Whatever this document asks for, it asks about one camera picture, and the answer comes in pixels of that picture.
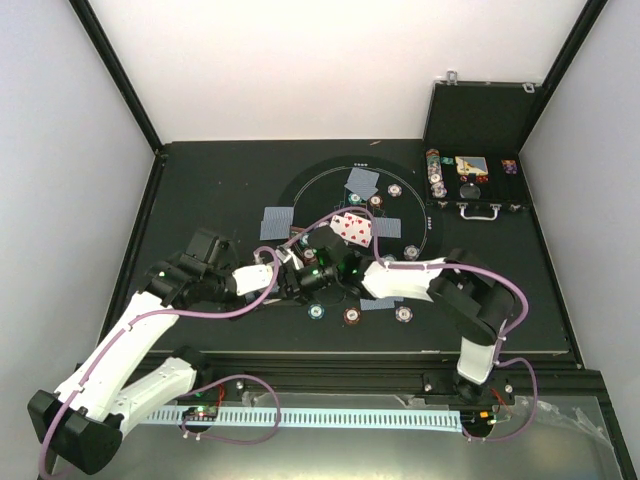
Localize purple poker chip stack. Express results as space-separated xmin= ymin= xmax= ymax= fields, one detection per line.
xmin=395 ymin=306 xmax=413 ymax=323

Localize green poker chip stack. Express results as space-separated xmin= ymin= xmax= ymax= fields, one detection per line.
xmin=308 ymin=304 xmax=325 ymax=320

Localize black poker set case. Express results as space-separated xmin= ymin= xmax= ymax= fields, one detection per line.
xmin=423 ymin=70 xmax=541 ymax=221

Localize dealt card top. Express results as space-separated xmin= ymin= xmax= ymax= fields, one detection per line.
xmin=347 ymin=168 xmax=379 ymax=187
xmin=344 ymin=183 xmax=378 ymax=201

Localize round black poker mat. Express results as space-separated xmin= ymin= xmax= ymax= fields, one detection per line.
xmin=280 ymin=156 xmax=443 ymax=301

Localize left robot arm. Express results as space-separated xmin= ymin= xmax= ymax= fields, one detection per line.
xmin=27 ymin=236 xmax=238 ymax=479

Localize chip row in case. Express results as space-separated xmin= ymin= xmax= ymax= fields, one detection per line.
xmin=425 ymin=149 xmax=447 ymax=198

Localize purple chips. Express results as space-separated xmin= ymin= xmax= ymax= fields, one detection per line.
xmin=387 ymin=184 xmax=402 ymax=198
xmin=403 ymin=245 xmax=420 ymax=260
xmin=501 ymin=159 xmax=518 ymax=175

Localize dealt card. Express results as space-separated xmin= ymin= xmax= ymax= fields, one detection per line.
xmin=344 ymin=183 xmax=378 ymax=201
xmin=263 ymin=206 xmax=294 ymax=224
xmin=347 ymin=168 xmax=379 ymax=187
xmin=260 ymin=219 xmax=291 ymax=241
xmin=360 ymin=297 xmax=404 ymax=311

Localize red chips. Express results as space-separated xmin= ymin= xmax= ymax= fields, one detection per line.
xmin=369 ymin=195 xmax=382 ymax=207

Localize burn card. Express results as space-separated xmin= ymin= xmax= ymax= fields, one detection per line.
xmin=373 ymin=217 xmax=402 ymax=239

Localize dealt card bottom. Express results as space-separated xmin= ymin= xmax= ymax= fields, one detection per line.
xmin=360 ymin=297 xmax=404 ymax=311

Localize face up hearts card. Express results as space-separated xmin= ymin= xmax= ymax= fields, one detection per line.
xmin=343 ymin=213 xmax=372 ymax=248

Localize black aluminium front rail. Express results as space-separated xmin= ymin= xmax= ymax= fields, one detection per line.
xmin=199 ymin=349 xmax=474 ymax=396

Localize white slotted cable duct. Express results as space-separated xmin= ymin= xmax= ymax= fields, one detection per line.
xmin=143 ymin=405 xmax=462 ymax=433

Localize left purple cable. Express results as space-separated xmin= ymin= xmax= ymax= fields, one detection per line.
xmin=37 ymin=245 xmax=282 ymax=479

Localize black round button in case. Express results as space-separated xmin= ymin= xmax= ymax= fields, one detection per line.
xmin=460 ymin=183 xmax=482 ymax=200

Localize card deck in case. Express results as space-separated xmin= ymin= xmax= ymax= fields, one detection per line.
xmin=455 ymin=156 xmax=489 ymax=177

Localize face up spade card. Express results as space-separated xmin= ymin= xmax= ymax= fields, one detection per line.
xmin=330 ymin=215 xmax=351 ymax=238

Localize red poker chip stack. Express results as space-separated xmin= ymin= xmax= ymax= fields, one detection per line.
xmin=343 ymin=308 xmax=361 ymax=325

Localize purple chips in case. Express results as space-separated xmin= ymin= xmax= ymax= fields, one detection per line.
xmin=501 ymin=159 xmax=518 ymax=175

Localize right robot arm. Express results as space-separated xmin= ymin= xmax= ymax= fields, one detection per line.
xmin=277 ymin=247 xmax=516 ymax=403

